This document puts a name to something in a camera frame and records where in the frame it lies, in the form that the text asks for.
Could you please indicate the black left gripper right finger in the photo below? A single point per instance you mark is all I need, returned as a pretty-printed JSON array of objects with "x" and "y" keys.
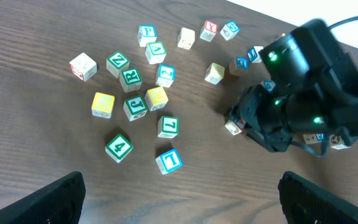
[{"x": 305, "y": 202}]

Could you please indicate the green 7 block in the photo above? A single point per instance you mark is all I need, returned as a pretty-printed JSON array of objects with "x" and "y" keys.
[{"x": 168, "y": 127}]

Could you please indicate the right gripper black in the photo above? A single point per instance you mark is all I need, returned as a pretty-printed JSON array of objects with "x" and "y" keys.
[{"x": 264, "y": 122}]

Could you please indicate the blue 5 block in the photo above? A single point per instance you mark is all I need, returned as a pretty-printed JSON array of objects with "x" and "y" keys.
[{"x": 313, "y": 138}]

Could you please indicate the blue D block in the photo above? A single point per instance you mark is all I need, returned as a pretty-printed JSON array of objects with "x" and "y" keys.
[{"x": 239, "y": 66}]

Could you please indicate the green J block left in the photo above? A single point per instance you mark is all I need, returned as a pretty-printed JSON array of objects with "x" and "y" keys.
[{"x": 135, "y": 107}]

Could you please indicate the blue 2 block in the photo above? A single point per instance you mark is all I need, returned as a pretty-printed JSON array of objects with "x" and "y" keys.
[{"x": 165, "y": 76}]

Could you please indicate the green V block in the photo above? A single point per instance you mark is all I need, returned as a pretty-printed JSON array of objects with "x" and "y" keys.
[{"x": 155, "y": 52}]

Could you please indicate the blue Q block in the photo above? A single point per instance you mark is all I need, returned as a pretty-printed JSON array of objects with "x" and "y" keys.
[{"x": 229, "y": 30}]

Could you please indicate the green Z block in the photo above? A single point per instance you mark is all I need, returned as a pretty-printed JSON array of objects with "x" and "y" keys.
[{"x": 116, "y": 63}]

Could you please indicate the yellow block centre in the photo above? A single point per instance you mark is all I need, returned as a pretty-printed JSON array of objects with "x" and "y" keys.
[{"x": 214, "y": 73}]

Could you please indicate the green 4 block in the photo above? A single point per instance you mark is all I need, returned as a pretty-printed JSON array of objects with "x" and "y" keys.
[{"x": 118, "y": 148}]

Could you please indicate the red A block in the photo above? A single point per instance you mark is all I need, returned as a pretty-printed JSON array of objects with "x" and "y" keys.
[{"x": 235, "y": 127}]

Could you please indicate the yellow G block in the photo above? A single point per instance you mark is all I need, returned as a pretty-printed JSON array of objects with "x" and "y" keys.
[{"x": 102, "y": 105}]

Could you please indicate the green R block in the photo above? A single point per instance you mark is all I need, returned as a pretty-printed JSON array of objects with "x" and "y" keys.
[{"x": 130, "y": 80}]

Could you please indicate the blue H block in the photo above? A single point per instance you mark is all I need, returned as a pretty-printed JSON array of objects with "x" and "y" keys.
[{"x": 253, "y": 54}]

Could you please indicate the blue P block left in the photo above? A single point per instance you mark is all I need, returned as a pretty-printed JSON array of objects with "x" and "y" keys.
[{"x": 146, "y": 34}]

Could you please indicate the yellow block top left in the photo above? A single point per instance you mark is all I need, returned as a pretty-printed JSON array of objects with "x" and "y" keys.
[{"x": 186, "y": 38}]

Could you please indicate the red Y block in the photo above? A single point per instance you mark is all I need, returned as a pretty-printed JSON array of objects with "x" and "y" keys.
[{"x": 208, "y": 31}]

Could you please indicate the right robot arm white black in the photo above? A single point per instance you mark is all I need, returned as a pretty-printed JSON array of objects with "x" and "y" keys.
[{"x": 316, "y": 92}]

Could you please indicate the yellow block near R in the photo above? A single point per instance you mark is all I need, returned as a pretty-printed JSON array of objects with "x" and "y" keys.
[{"x": 156, "y": 98}]

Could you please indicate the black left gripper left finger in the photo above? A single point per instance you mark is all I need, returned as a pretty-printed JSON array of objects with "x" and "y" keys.
[{"x": 59, "y": 202}]

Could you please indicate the white block red U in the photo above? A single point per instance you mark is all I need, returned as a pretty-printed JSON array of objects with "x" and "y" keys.
[{"x": 83, "y": 66}]

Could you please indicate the green j block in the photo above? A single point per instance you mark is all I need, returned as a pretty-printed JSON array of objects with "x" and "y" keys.
[
  {"x": 336, "y": 142},
  {"x": 135, "y": 107}
]

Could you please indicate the white wall board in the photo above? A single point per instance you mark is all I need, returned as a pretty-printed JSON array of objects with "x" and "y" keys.
[{"x": 298, "y": 12}]

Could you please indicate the blue T block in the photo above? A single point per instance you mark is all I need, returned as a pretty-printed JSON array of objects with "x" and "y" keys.
[{"x": 169, "y": 161}]

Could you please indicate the green J block right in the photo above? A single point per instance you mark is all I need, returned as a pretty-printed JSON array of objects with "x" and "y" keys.
[{"x": 336, "y": 142}]

